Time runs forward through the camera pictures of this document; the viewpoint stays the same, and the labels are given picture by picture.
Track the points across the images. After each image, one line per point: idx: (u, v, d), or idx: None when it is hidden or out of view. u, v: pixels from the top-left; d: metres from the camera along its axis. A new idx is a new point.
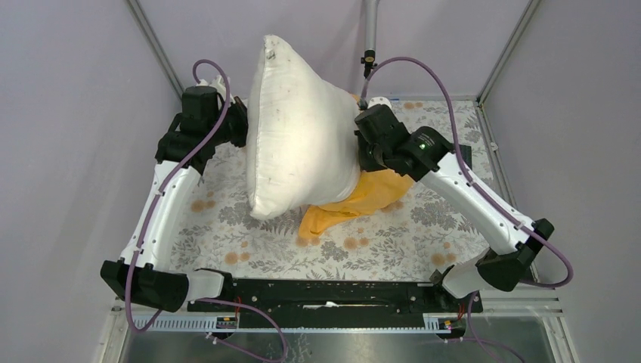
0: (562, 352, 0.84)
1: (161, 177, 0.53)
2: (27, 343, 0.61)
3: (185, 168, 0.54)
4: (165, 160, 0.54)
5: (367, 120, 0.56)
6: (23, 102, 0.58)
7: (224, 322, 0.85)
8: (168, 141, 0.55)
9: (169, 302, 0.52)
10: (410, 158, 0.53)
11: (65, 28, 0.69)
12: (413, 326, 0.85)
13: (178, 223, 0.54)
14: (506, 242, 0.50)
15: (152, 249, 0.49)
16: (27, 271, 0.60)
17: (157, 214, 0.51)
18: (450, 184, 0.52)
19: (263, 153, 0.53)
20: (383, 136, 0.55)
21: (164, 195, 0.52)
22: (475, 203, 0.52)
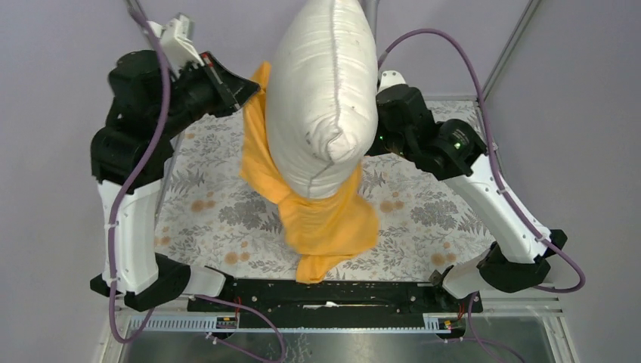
0: (562, 351, 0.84)
1: (109, 200, 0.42)
2: (28, 343, 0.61)
3: (131, 192, 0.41)
4: (105, 179, 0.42)
5: (397, 105, 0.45)
6: (25, 101, 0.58)
7: (224, 322, 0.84)
8: (97, 141, 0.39)
9: (168, 296, 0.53)
10: (441, 156, 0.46)
11: (64, 26, 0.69)
12: (413, 326, 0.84)
13: (150, 240, 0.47)
14: (524, 253, 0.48)
15: (128, 277, 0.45)
16: (28, 270, 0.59)
17: (119, 248, 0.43)
18: (480, 190, 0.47)
19: (338, 76, 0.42)
20: (410, 127, 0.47)
21: (119, 224, 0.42)
22: (501, 213, 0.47)
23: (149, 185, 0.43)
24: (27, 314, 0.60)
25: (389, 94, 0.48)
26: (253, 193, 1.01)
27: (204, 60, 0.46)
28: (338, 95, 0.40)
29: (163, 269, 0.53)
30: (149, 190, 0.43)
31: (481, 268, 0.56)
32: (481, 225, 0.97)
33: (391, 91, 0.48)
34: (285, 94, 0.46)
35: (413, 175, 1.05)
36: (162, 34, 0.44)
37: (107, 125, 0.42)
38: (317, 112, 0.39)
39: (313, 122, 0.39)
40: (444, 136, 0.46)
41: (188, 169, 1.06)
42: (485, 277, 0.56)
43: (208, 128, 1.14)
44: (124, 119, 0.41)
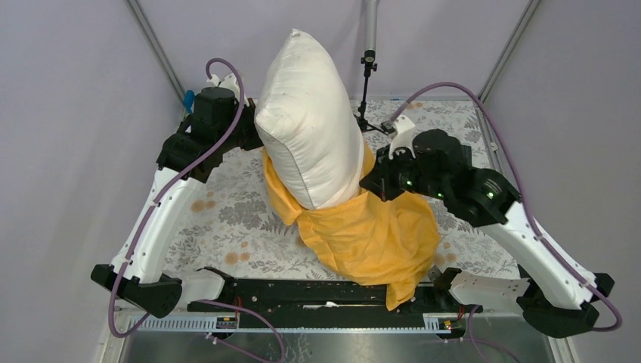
0: (562, 352, 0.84)
1: (159, 184, 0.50)
2: (29, 342, 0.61)
3: (184, 180, 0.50)
4: (165, 166, 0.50)
5: (441, 154, 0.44)
6: (24, 102, 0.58)
7: (224, 322, 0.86)
8: (171, 142, 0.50)
9: (154, 310, 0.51)
10: (475, 206, 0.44)
11: (65, 27, 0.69)
12: (413, 326, 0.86)
13: (170, 236, 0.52)
14: (568, 300, 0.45)
15: (141, 262, 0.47)
16: (27, 270, 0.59)
17: (150, 228, 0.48)
18: (517, 238, 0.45)
19: (280, 79, 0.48)
20: (447, 173, 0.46)
21: (160, 206, 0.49)
22: (540, 260, 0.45)
23: (197, 181, 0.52)
24: (27, 314, 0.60)
25: (425, 140, 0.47)
26: (253, 193, 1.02)
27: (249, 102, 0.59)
28: (270, 91, 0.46)
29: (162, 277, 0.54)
30: (195, 184, 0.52)
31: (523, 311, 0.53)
32: None
33: (430, 135, 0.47)
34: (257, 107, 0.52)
35: None
36: (222, 82, 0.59)
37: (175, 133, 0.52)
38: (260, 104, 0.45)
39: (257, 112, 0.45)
40: (478, 185, 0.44)
41: None
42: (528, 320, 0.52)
43: None
44: (192, 131, 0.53)
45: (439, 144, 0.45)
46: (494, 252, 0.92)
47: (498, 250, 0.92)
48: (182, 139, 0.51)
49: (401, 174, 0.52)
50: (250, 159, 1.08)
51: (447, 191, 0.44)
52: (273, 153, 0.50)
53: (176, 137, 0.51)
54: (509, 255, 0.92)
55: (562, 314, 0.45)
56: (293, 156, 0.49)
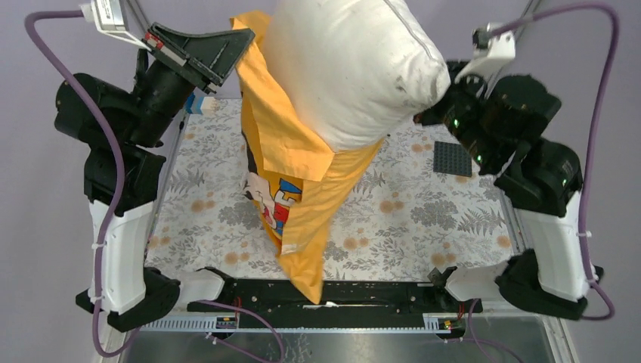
0: (562, 351, 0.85)
1: (99, 218, 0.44)
2: (31, 343, 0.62)
3: (119, 215, 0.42)
4: (95, 199, 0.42)
5: (531, 118, 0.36)
6: (28, 103, 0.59)
7: (224, 322, 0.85)
8: (91, 163, 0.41)
9: (152, 318, 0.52)
10: (539, 187, 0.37)
11: (66, 25, 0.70)
12: (414, 326, 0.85)
13: (139, 255, 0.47)
14: (573, 293, 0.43)
15: (113, 298, 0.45)
16: (27, 268, 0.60)
17: (108, 265, 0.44)
18: (560, 228, 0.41)
19: (388, 11, 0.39)
20: (526, 144, 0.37)
21: (107, 244, 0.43)
22: (568, 252, 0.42)
23: (139, 207, 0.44)
24: (29, 311, 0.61)
25: (522, 95, 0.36)
26: None
27: (150, 43, 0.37)
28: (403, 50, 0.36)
29: (153, 284, 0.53)
30: (139, 211, 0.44)
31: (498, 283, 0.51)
32: (481, 225, 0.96)
33: (522, 88, 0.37)
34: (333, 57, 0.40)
35: (413, 175, 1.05)
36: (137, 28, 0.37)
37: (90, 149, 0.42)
38: (401, 54, 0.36)
39: (398, 65, 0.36)
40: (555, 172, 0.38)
41: (188, 169, 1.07)
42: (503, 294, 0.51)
43: (208, 128, 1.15)
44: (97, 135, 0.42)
45: (537, 104, 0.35)
46: (494, 252, 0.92)
47: (498, 250, 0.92)
48: (100, 157, 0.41)
49: (453, 107, 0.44)
50: None
51: (515, 164, 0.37)
52: (363, 116, 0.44)
53: (93, 153, 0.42)
54: (509, 255, 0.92)
55: (549, 299, 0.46)
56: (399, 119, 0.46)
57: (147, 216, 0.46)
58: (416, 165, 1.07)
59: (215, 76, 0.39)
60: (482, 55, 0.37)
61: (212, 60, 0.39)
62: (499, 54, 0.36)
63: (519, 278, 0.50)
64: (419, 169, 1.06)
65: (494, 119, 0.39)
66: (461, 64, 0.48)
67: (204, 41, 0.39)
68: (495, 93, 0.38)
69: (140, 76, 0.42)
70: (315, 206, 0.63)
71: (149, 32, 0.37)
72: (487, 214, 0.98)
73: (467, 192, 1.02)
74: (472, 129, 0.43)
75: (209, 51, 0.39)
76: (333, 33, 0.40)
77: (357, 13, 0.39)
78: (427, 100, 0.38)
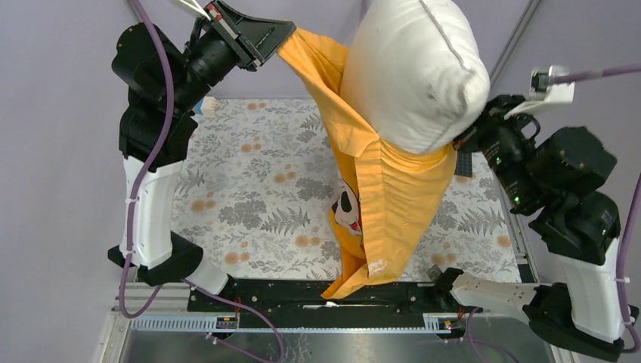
0: (562, 350, 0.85)
1: (132, 175, 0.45)
2: (32, 342, 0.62)
3: (153, 171, 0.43)
4: (130, 155, 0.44)
5: (586, 177, 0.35)
6: (31, 103, 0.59)
7: (224, 322, 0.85)
8: (127, 118, 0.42)
9: (175, 277, 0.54)
10: (577, 234, 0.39)
11: (67, 25, 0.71)
12: (413, 326, 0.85)
13: (168, 215, 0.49)
14: (607, 333, 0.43)
15: (143, 253, 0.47)
16: (29, 267, 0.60)
17: (139, 221, 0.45)
18: (597, 274, 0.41)
19: (438, 26, 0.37)
20: (573, 197, 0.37)
21: (140, 200, 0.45)
22: (605, 296, 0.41)
23: (171, 165, 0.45)
24: (29, 311, 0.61)
25: (579, 151, 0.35)
26: (253, 193, 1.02)
27: (211, 13, 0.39)
28: (435, 61, 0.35)
29: (178, 246, 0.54)
30: (169, 169, 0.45)
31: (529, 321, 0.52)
32: (481, 225, 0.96)
33: (577, 138, 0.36)
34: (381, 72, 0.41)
35: None
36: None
37: (129, 103, 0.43)
38: (434, 63, 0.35)
39: (431, 75, 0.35)
40: (595, 221, 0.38)
41: (188, 170, 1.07)
42: (532, 328, 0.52)
43: (208, 128, 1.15)
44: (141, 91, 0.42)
45: (595, 165, 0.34)
46: (494, 252, 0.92)
47: (498, 250, 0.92)
48: (137, 111, 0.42)
49: (499, 144, 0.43)
50: (250, 159, 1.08)
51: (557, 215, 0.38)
52: (409, 131, 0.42)
53: (131, 110, 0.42)
54: (509, 255, 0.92)
55: (578, 337, 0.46)
56: (441, 135, 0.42)
57: (178, 175, 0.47)
58: None
59: (258, 54, 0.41)
60: (538, 97, 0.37)
61: (259, 40, 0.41)
62: (553, 100, 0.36)
63: (552, 315, 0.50)
64: None
65: (543, 169, 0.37)
66: (512, 98, 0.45)
67: (255, 23, 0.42)
68: (553, 145, 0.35)
69: (193, 41, 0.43)
70: (391, 210, 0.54)
71: (211, 4, 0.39)
72: (487, 214, 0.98)
73: (467, 193, 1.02)
74: (515, 169, 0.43)
75: (258, 32, 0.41)
76: (384, 51, 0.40)
77: (404, 34, 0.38)
78: (458, 110, 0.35)
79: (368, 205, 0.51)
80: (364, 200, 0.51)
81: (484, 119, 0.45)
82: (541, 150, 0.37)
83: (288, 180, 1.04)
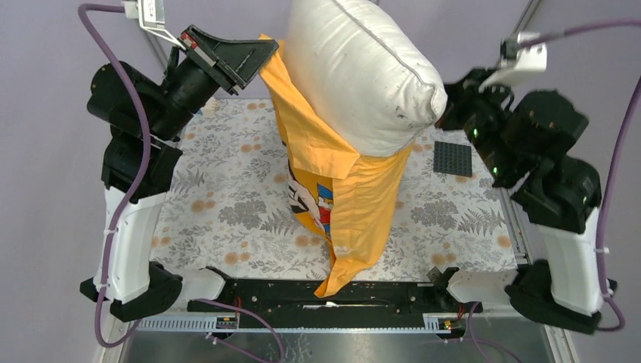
0: (562, 351, 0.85)
1: (112, 206, 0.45)
2: (31, 344, 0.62)
3: (134, 202, 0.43)
4: (112, 185, 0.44)
5: (558, 137, 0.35)
6: (28, 104, 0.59)
7: (224, 322, 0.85)
8: (111, 150, 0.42)
9: (153, 311, 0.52)
10: (558, 202, 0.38)
11: (66, 26, 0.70)
12: (413, 326, 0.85)
13: (147, 247, 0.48)
14: (584, 305, 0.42)
15: (118, 287, 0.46)
16: (28, 268, 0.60)
17: (116, 253, 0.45)
18: (577, 242, 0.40)
19: (380, 42, 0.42)
20: (549, 162, 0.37)
21: (119, 231, 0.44)
22: (585, 267, 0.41)
23: (153, 197, 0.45)
24: (29, 312, 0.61)
25: (549, 112, 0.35)
26: (253, 193, 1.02)
27: (185, 42, 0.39)
28: (394, 81, 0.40)
29: (156, 277, 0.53)
30: (152, 200, 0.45)
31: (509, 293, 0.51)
32: (481, 225, 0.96)
33: (546, 99, 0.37)
34: (339, 97, 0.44)
35: (413, 175, 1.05)
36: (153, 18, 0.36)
37: (112, 136, 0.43)
38: (395, 84, 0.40)
39: (394, 95, 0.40)
40: (574, 188, 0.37)
41: (188, 170, 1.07)
42: (513, 303, 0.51)
43: (208, 128, 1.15)
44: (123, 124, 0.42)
45: (566, 123, 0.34)
46: (494, 252, 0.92)
47: (498, 250, 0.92)
48: (122, 144, 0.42)
49: (476, 114, 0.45)
50: (250, 159, 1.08)
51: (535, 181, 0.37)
52: (382, 143, 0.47)
53: (114, 142, 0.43)
54: (509, 255, 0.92)
55: (557, 311, 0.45)
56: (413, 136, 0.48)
57: (159, 207, 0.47)
58: (416, 165, 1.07)
59: (239, 78, 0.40)
60: (509, 66, 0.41)
61: (238, 64, 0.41)
62: (524, 67, 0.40)
63: (531, 289, 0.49)
64: (419, 169, 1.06)
65: (517, 134, 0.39)
66: (486, 71, 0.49)
67: (233, 47, 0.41)
68: (522, 108, 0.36)
69: (171, 70, 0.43)
70: (357, 210, 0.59)
71: (184, 33, 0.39)
72: (487, 214, 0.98)
73: (467, 192, 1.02)
74: (492, 139, 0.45)
75: (236, 56, 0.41)
76: (334, 75, 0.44)
77: (351, 57, 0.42)
78: (428, 119, 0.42)
79: (339, 207, 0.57)
80: (338, 202, 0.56)
81: (461, 94, 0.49)
82: (513, 115, 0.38)
83: (288, 180, 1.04)
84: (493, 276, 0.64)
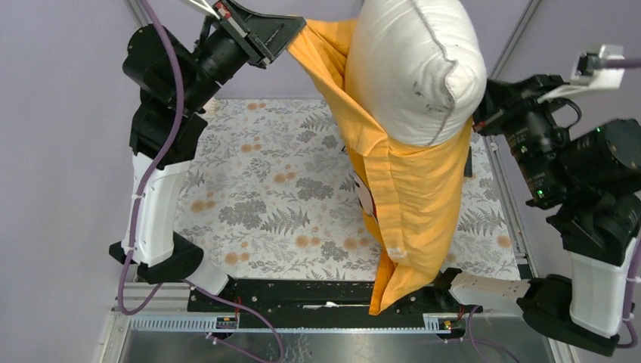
0: (562, 351, 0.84)
1: (141, 172, 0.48)
2: (32, 344, 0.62)
3: (161, 169, 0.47)
4: (139, 151, 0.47)
5: (632, 178, 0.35)
6: (32, 107, 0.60)
7: (224, 322, 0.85)
8: (139, 116, 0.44)
9: (172, 278, 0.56)
10: (600, 232, 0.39)
11: (68, 25, 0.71)
12: (413, 326, 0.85)
13: (171, 215, 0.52)
14: (605, 328, 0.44)
15: (144, 249, 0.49)
16: (28, 266, 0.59)
17: (143, 217, 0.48)
18: (611, 273, 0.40)
19: (424, 19, 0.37)
20: (608, 197, 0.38)
21: (146, 197, 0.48)
22: (613, 296, 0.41)
23: (178, 164, 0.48)
24: (29, 311, 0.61)
25: (630, 150, 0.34)
26: (253, 193, 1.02)
27: (220, 12, 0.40)
28: (416, 57, 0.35)
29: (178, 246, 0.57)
30: (177, 169, 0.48)
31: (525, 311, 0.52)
32: (481, 225, 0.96)
33: (628, 134, 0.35)
34: (374, 74, 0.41)
35: None
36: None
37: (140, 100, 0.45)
38: (418, 59, 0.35)
39: (414, 72, 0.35)
40: (620, 219, 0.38)
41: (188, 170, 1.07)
42: (527, 320, 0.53)
43: (208, 128, 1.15)
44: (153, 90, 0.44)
45: None
46: (494, 252, 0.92)
47: (498, 250, 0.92)
48: (149, 110, 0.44)
49: (527, 129, 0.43)
50: (250, 159, 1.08)
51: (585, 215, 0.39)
52: (408, 130, 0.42)
53: (143, 107, 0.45)
54: (509, 255, 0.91)
55: (574, 331, 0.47)
56: (441, 129, 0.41)
57: (184, 176, 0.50)
58: None
59: (267, 52, 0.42)
60: (580, 82, 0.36)
61: (268, 37, 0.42)
62: (600, 88, 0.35)
63: (546, 306, 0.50)
64: None
65: (586, 164, 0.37)
66: (549, 79, 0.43)
67: (264, 21, 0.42)
68: (604, 139, 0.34)
69: (202, 39, 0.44)
70: (406, 206, 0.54)
71: (218, 2, 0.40)
72: (487, 214, 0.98)
73: (467, 193, 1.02)
74: (540, 161, 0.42)
75: (266, 29, 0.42)
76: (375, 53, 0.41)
77: (391, 32, 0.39)
78: (447, 103, 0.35)
79: (379, 197, 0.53)
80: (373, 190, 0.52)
81: (513, 100, 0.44)
82: (586, 143, 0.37)
83: (288, 180, 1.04)
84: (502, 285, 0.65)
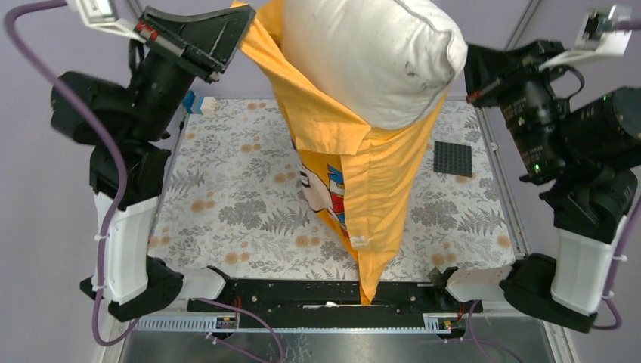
0: (562, 351, 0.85)
1: (103, 211, 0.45)
2: (31, 342, 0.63)
3: (124, 209, 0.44)
4: (100, 190, 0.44)
5: (634, 151, 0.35)
6: (29, 106, 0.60)
7: (224, 322, 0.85)
8: (96, 156, 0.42)
9: (152, 310, 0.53)
10: (594, 209, 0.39)
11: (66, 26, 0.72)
12: (413, 326, 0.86)
13: (143, 248, 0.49)
14: (586, 305, 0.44)
15: (115, 288, 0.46)
16: (25, 265, 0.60)
17: (110, 257, 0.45)
18: (601, 249, 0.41)
19: None
20: (607, 171, 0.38)
21: (111, 235, 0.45)
22: (599, 271, 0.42)
23: (143, 202, 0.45)
24: (28, 311, 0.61)
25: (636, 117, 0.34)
26: (253, 193, 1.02)
27: (143, 34, 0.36)
28: (400, 35, 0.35)
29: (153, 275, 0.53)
30: (141, 206, 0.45)
31: (503, 288, 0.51)
32: (482, 226, 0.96)
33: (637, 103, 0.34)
34: (342, 63, 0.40)
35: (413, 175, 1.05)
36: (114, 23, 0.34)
37: None
38: (402, 37, 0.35)
39: (404, 51, 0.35)
40: (614, 197, 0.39)
41: (188, 169, 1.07)
42: (505, 296, 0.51)
43: (208, 128, 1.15)
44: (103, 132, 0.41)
45: None
46: (494, 252, 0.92)
47: (498, 250, 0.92)
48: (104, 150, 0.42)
49: (525, 98, 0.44)
50: (250, 159, 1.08)
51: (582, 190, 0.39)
52: (391, 111, 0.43)
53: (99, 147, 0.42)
54: (509, 255, 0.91)
55: (555, 308, 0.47)
56: (425, 104, 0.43)
57: (152, 210, 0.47)
58: None
59: (215, 62, 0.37)
60: (588, 48, 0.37)
61: (212, 43, 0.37)
62: (605, 52, 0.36)
63: (527, 285, 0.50)
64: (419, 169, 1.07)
65: (587, 135, 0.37)
66: (550, 45, 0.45)
67: (199, 25, 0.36)
68: (611, 107, 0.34)
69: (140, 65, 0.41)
70: (373, 194, 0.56)
71: (140, 22, 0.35)
72: (487, 214, 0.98)
73: (467, 193, 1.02)
74: (536, 131, 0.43)
75: (206, 35, 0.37)
76: (331, 38, 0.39)
77: (349, 13, 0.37)
78: (444, 76, 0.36)
79: (352, 191, 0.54)
80: (350, 187, 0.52)
81: (512, 69, 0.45)
82: (590, 112, 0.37)
83: (288, 180, 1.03)
84: (491, 273, 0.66)
